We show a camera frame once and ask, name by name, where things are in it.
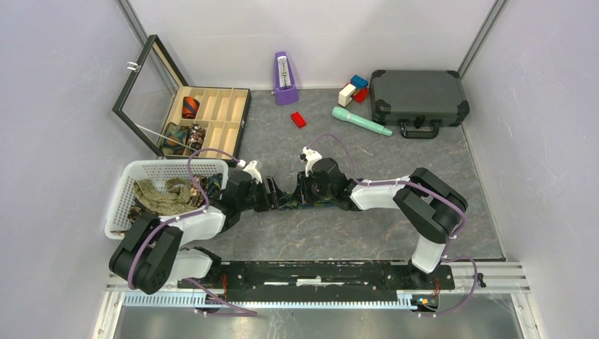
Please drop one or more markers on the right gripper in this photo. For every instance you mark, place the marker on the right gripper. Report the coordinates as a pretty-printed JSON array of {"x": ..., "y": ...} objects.
[{"x": 303, "y": 189}]

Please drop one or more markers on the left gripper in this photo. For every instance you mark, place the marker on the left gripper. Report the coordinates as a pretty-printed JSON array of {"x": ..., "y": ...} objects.
[{"x": 269, "y": 199}]

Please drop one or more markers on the navy yellow floral tie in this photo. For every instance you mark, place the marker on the navy yellow floral tie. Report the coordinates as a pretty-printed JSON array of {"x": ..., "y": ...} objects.
[{"x": 297, "y": 203}]

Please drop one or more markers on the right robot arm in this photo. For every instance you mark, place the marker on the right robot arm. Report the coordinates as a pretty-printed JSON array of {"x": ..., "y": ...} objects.
[{"x": 433, "y": 208}]

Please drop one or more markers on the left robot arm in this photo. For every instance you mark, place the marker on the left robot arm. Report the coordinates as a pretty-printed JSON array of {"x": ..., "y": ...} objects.
[{"x": 153, "y": 251}]

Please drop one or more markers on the blue striped tie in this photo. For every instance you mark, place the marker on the blue striped tie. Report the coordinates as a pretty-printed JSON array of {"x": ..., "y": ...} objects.
[{"x": 214, "y": 185}]

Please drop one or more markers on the red toy brick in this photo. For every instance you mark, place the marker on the red toy brick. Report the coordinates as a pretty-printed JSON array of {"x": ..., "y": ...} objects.
[{"x": 298, "y": 120}]

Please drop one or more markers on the mint green flashlight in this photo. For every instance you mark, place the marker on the mint green flashlight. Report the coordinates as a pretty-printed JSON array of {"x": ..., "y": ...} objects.
[{"x": 343, "y": 114}]

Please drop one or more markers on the brown floral tie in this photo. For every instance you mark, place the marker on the brown floral tie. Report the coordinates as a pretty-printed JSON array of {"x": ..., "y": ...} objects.
[{"x": 196, "y": 187}]

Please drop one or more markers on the white toy block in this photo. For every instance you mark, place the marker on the white toy block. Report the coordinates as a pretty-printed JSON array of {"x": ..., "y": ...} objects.
[{"x": 345, "y": 96}]

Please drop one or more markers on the dark floral rolled tie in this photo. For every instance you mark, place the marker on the dark floral rolled tie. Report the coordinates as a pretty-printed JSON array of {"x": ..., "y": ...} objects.
[{"x": 195, "y": 137}]

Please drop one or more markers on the red toy block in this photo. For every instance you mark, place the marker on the red toy block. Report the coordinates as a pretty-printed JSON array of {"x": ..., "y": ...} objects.
[{"x": 360, "y": 95}]

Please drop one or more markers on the olive green tie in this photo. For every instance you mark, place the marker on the olive green tie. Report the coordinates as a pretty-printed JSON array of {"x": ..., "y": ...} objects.
[{"x": 159, "y": 196}]

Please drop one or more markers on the purple metronome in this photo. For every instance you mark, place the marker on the purple metronome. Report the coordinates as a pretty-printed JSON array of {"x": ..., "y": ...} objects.
[{"x": 285, "y": 90}]

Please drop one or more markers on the blue toy brick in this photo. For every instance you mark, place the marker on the blue toy brick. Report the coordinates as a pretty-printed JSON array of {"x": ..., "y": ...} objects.
[{"x": 359, "y": 82}]

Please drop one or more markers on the teal patterned rolled tie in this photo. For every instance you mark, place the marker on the teal patterned rolled tie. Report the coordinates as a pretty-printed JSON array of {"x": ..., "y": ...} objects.
[{"x": 175, "y": 139}]

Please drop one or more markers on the orange navy rolled tie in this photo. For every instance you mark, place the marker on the orange navy rolled tie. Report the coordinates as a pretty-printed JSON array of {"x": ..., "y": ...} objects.
[{"x": 190, "y": 107}]

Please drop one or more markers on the white plastic basket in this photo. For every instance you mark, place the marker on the white plastic basket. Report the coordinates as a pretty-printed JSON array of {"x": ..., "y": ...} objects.
[{"x": 159, "y": 187}]

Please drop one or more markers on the wooden tie organizer box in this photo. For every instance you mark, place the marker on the wooden tie organizer box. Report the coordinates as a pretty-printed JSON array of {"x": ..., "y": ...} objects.
[{"x": 153, "y": 95}]

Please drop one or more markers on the dark grey carrying case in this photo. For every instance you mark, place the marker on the dark grey carrying case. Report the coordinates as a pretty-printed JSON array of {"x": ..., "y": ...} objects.
[{"x": 418, "y": 102}]

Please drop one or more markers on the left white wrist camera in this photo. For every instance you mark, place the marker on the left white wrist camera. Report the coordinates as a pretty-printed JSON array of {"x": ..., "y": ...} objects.
[{"x": 253, "y": 168}]

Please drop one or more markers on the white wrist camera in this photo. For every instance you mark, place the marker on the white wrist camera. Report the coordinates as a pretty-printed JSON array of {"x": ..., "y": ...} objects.
[
  {"x": 310, "y": 157},
  {"x": 253, "y": 168}
]

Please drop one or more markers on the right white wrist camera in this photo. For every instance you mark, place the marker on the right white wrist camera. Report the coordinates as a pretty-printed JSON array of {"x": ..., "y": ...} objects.
[{"x": 310, "y": 157}]

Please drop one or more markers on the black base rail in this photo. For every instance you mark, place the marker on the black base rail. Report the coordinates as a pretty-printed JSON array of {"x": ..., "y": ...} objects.
[{"x": 323, "y": 281}]

